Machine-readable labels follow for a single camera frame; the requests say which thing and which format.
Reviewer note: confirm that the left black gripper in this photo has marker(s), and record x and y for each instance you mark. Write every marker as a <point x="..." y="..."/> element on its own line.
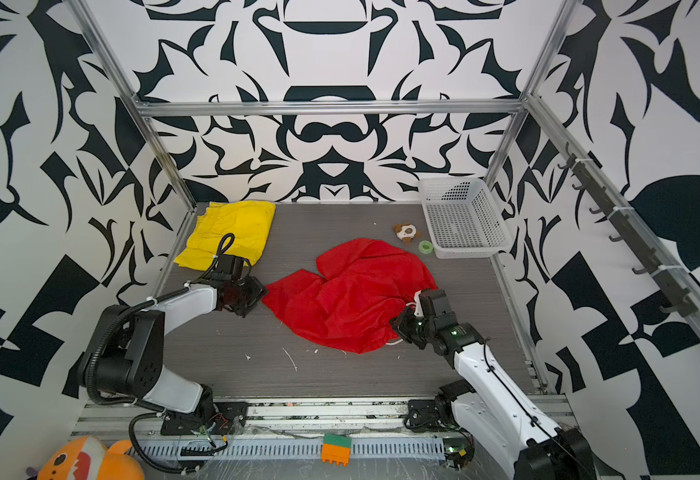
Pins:
<point x="258" y="290"/>

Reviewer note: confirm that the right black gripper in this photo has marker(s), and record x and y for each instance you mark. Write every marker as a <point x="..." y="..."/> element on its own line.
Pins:
<point x="401" y="324"/>

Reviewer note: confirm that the red shorts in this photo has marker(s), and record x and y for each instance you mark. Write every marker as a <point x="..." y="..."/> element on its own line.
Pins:
<point x="348" y="303"/>

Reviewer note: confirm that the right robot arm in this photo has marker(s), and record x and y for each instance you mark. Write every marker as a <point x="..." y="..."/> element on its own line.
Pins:
<point x="486" y="403"/>

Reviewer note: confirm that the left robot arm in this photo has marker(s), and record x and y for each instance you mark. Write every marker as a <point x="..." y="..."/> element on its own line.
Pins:
<point x="124" y="360"/>

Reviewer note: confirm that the green tape roll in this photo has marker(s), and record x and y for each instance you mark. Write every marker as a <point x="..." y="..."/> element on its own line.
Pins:
<point x="425" y="247"/>

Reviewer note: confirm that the brown white plush toy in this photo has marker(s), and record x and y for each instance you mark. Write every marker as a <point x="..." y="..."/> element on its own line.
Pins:
<point x="406" y="233"/>

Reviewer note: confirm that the white plastic basket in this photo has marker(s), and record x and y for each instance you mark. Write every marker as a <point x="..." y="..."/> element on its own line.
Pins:
<point x="463" y="218"/>

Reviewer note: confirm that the green circuit board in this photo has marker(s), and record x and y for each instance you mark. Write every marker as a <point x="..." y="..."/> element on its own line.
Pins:
<point x="458" y="453"/>

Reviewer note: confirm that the orange green toy block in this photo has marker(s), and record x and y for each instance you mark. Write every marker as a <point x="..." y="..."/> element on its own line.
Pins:
<point x="336" y="449"/>

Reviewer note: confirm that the orange shark plush toy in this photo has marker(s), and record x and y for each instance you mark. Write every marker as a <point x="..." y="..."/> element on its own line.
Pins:
<point x="89" y="458"/>

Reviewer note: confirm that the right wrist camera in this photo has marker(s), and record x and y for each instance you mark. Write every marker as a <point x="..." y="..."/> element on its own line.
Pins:
<point x="417" y="305"/>

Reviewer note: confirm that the white slotted cable duct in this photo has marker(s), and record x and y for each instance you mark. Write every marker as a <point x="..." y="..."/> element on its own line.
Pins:
<point x="262" y="449"/>

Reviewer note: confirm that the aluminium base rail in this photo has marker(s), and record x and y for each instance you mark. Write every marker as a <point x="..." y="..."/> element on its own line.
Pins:
<point x="289" y="418"/>

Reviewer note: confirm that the grey wall hook rack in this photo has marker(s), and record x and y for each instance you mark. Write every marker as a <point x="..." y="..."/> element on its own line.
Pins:
<point x="632" y="230"/>

